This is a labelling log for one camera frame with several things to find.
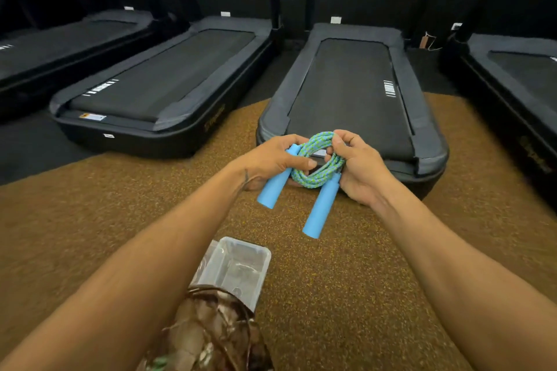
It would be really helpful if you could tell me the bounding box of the person's right hand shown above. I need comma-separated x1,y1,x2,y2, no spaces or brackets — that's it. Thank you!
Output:
325,129,394,209

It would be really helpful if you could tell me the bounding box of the person's left hand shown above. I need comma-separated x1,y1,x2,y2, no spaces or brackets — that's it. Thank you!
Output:
235,134,318,192

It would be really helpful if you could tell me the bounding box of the blue green jump rope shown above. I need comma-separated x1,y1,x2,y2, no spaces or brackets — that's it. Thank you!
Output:
257,132,347,239

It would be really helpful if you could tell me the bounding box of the person's left forearm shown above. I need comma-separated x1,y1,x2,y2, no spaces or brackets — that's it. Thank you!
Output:
0,161,249,371

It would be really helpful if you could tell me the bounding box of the person's right forearm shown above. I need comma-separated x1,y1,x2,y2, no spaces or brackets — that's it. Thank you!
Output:
373,179,557,371

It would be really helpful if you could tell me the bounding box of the black treadmill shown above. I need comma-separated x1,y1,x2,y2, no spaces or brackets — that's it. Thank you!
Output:
49,0,284,159
439,0,557,211
256,0,453,201
0,0,177,120

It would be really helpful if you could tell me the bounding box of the clear plastic container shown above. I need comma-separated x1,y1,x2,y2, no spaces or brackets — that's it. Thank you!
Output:
190,237,272,313

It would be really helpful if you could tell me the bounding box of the camouflage trouser leg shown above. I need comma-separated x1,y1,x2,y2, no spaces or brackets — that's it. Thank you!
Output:
137,286,275,371

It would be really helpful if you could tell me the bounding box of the orange tag with cord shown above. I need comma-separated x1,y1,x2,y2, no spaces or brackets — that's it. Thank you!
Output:
419,32,443,52

